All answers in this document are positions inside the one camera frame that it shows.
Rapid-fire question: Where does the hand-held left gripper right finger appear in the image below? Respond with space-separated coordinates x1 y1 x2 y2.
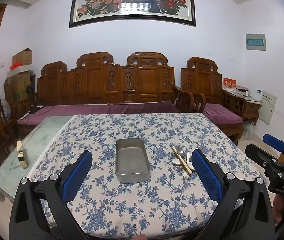
191 149 276 240

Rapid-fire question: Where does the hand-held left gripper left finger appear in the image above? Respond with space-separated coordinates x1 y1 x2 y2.
9 150 93 240

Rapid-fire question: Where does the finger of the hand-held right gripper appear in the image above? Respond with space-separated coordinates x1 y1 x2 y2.
262 133 284 163
245 144 280 173

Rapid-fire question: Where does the rectangular metal tray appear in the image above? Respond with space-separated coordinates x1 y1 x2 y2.
115 138 151 184

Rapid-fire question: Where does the person's right hand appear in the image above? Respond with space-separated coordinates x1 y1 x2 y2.
272 194 284 232

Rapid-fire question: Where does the clear plastic bag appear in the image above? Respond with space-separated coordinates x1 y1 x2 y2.
243 120 256 140

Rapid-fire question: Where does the wooden side table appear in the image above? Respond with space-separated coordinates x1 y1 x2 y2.
223 89 262 127

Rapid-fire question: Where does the square purple seat cushion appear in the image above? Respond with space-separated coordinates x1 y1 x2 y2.
203 104 244 125

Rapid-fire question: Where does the blue floral tablecloth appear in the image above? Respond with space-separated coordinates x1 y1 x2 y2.
28 113 270 239

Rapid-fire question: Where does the red gift box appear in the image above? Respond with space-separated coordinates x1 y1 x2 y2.
222 77 237 90

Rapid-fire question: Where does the carved wooden armchair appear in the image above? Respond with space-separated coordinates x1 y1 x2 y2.
181 57 247 145

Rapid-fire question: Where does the carved wooden sofa bench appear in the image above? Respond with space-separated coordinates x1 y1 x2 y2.
17 52 195 140

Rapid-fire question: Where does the black small fan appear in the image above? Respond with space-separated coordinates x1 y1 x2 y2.
26 84 44 113

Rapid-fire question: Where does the large cardboard box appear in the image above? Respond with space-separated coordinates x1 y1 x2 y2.
5 71 36 103

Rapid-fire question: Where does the small cardboard box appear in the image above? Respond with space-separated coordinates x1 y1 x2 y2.
12 48 33 67

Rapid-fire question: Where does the framed peacock flower painting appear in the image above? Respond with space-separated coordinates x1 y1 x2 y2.
69 0 197 28

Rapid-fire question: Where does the white electrical wall box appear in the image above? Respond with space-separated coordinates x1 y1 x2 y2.
259 91 278 125

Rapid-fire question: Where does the grey wall panel box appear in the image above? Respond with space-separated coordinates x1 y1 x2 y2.
245 33 267 52

